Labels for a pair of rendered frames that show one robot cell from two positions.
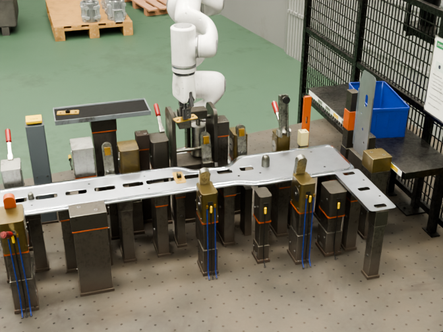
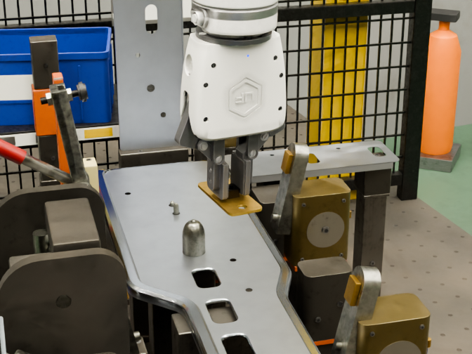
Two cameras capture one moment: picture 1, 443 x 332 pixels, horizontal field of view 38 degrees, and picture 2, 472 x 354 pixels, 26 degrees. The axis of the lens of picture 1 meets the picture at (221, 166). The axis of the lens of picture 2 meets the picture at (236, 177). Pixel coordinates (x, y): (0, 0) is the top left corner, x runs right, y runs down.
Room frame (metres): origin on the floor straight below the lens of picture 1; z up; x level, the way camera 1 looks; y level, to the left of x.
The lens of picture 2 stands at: (2.06, 1.10, 1.68)
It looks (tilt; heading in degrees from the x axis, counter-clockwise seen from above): 24 degrees down; 272
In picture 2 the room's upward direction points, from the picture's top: straight up
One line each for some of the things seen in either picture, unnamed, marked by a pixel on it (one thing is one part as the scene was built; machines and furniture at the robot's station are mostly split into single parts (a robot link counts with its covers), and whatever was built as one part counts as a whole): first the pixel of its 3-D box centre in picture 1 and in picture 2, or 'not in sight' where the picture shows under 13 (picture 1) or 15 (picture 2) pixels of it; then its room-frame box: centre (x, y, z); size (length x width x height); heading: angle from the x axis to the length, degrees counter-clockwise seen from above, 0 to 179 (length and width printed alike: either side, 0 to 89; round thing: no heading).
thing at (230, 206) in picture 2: (185, 117); (229, 192); (2.10, 0.13, 1.23); 0.08 x 0.04 x 0.01; 119
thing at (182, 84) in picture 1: (184, 83); (232, 76); (2.09, 0.13, 1.36); 0.10 x 0.07 x 0.11; 29
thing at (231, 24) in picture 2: (183, 66); (232, 15); (2.09, 0.13, 1.42); 0.09 x 0.08 x 0.03; 29
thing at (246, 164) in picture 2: (188, 111); (251, 159); (2.07, 0.12, 1.26); 0.03 x 0.03 x 0.07; 29
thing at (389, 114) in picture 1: (376, 109); (27, 75); (2.49, -0.65, 1.09); 0.30 x 0.17 x 0.13; 7
